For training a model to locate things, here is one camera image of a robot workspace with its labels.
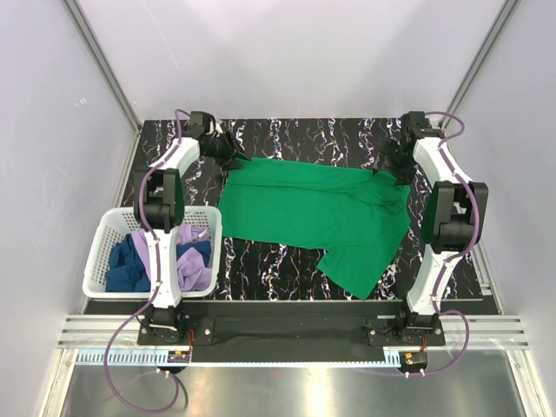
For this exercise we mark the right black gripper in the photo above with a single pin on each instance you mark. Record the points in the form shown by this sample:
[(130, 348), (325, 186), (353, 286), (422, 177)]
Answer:
[(403, 175)]

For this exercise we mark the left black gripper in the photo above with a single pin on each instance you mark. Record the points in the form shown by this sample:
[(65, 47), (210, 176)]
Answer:
[(232, 147)]

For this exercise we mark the green t shirt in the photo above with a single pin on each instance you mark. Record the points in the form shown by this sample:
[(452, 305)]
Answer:
[(359, 218)]

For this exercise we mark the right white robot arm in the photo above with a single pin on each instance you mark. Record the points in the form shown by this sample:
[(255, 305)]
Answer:
[(451, 225)]

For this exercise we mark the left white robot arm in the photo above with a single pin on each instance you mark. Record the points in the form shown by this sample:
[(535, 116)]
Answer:
[(159, 209)]

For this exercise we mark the lilac t shirt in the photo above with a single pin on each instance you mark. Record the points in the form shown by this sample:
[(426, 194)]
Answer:
[(193, 252)]

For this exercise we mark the white plastic laundry basket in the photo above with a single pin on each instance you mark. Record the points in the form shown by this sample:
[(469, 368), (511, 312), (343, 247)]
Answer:
[(118, 222)]

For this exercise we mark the dark blue t shirt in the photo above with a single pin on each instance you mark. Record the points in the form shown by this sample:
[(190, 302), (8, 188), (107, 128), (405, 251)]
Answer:
[(125, 267)]

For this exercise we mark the right orange connector box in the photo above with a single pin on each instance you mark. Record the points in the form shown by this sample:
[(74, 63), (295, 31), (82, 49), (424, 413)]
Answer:
[(414, 359)]

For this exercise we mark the orange connector box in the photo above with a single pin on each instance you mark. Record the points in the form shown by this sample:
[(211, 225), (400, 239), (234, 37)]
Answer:
[(179, 356), (414, 359)]

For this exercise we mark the left orange connector box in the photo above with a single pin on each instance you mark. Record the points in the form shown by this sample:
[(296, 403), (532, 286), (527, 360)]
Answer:
[(179, 356)]

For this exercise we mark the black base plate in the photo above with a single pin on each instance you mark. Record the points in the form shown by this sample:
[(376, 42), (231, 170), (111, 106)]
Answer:
[(290, 331)]

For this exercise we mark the right aluminium frame post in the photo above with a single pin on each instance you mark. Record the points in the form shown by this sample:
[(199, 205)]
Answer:
[(489, 42)]

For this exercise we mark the aluminium frame post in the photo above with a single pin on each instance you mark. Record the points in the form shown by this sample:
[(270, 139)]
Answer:
[(489, 42), (85, 31)]

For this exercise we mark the left aluminium frame post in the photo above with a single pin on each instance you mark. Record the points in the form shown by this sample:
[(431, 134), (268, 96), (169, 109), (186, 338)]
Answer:
[(85, 31)]

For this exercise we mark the aluminium front rail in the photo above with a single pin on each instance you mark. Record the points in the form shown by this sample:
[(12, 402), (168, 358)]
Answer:
[(485, 331)]

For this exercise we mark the white slotted cable duct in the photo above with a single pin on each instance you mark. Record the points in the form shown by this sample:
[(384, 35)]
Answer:
[(154, 357)]

